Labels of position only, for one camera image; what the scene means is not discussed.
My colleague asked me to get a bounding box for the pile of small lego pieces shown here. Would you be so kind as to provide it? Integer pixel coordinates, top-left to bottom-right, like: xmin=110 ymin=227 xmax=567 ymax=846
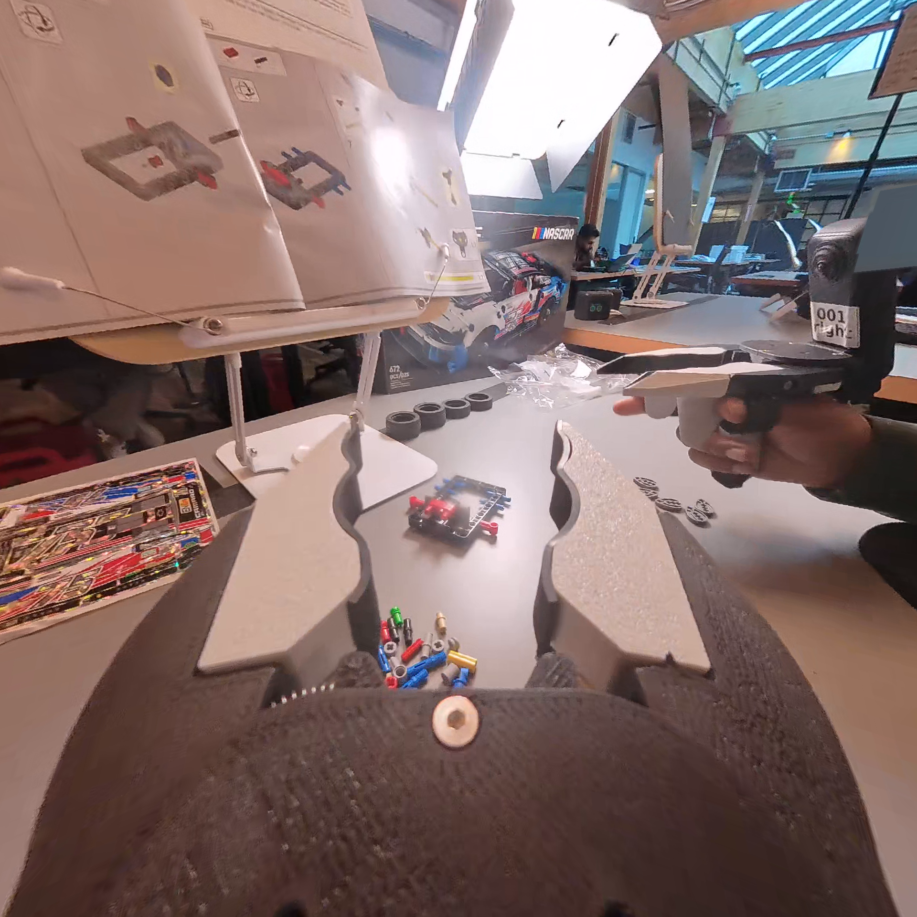
xmin=377 ymin=607 xmax=480 ymax=690

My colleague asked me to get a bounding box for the grey table with orange edge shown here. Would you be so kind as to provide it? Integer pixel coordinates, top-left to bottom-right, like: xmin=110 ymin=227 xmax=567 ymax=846
xmin=562 ymin=290 xmax=917 ymax=402

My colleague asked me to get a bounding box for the black lego frame assembly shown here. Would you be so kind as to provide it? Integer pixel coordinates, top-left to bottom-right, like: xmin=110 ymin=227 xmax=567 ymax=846
xmin=407 ymin=473 xmax=514 ymax=549

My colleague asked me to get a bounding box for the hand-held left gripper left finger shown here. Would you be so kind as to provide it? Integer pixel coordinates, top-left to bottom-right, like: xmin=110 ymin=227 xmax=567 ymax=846
xmin=195 ymin=428 xmax=382 ymax=674

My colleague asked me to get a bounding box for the white book stand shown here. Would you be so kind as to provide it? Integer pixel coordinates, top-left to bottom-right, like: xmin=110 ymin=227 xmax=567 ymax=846
xmin=0 ymin=267 xmax=454 ymax=513

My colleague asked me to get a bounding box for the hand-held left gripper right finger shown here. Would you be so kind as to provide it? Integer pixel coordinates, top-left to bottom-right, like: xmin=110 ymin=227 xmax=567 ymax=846
xmin=533 ymin=420 xmax=713 ymax=690

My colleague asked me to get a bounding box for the brown sign on black pole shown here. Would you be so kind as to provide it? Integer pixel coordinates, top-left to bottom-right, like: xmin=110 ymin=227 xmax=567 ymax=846
xmin=853 ymin=0 xmax=917 ymax=216

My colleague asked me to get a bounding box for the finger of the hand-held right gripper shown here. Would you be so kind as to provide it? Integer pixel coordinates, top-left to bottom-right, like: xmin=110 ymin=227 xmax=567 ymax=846
xmin=596 ymin=346 xmax=747 ymax=378
xmin=620 ymin=363 xmax=735 ymax=420

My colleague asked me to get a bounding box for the colourful sticker sheet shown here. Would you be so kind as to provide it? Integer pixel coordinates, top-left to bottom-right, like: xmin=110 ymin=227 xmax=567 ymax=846
xmin=0 ymin=458 xmax=219 ymax=633

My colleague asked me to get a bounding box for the person's right hand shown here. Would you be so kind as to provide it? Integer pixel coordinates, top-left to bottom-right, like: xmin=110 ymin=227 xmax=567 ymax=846
xmin=613 ymin=397 xmax=873 ymax=491

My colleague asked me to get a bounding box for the clear plastic bag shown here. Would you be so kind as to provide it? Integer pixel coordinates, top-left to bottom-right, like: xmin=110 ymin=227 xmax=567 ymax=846
xmin=489 ymin=342 xmax=624 ymax=411

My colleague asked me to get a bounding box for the white board panel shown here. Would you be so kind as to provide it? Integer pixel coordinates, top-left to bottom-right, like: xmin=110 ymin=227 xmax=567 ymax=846
xmin=437 ymin=0 xmax=663 ymax=202

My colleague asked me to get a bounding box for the lego set box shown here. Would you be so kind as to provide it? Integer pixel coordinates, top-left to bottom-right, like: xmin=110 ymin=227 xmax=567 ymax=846
xmin=373 ymin=211 xmax=581 ymax=396

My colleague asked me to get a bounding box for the lego instruction booklet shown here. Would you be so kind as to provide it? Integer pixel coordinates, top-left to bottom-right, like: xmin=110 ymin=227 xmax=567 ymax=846
xmin=0 ymin=0 xmax=494 ymax=346

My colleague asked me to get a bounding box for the cluster of grey discs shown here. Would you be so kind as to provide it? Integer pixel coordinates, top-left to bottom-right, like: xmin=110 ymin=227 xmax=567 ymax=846
xmin=634 ymin=475 xmax=717 ymax=527

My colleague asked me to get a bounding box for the person's right forearm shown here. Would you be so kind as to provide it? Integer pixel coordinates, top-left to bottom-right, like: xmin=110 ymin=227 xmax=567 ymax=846
xmin=802 ymin=414 xmax=917 ymax=524

